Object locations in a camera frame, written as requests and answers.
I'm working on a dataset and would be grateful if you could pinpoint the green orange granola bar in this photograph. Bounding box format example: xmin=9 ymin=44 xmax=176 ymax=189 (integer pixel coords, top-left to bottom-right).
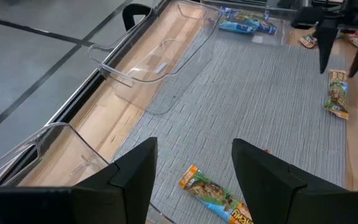
xmin=178 ymin=164 xmax=254 ymax=224
xmin=298 ymin=33 xmax=318 ymax=49
xmin=324 ymin=68 xmax=350 ymax=120

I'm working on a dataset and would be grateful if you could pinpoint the clear plastic bin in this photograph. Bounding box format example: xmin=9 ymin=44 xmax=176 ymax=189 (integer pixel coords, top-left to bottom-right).
xmin=88 ymin=0 xmax=223 ymax=116
xmin=0 ymin=122 xmax=177 ymax=224
xmin=202 ymin=0 xmax=291 ymax=47

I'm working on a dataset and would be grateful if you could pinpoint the grey woven placemat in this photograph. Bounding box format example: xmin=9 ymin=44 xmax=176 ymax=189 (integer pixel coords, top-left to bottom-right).
xmin=112 ymin=29 xmax=347 ymax=224

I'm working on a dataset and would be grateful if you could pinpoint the black frame clamp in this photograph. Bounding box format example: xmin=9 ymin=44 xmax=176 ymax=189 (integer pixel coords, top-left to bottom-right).
xmin=122 ymin=2 xmax=154 ymax=32

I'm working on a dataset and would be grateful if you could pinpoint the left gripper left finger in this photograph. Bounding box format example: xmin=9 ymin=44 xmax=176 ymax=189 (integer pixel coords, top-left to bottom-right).
xmin=0 ymin=136 xmax=158 ymax=224

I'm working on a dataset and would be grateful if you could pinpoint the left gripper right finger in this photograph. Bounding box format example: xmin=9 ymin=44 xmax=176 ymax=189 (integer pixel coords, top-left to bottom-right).
xmin=231 ymin=138 xmax=358 ymax=224

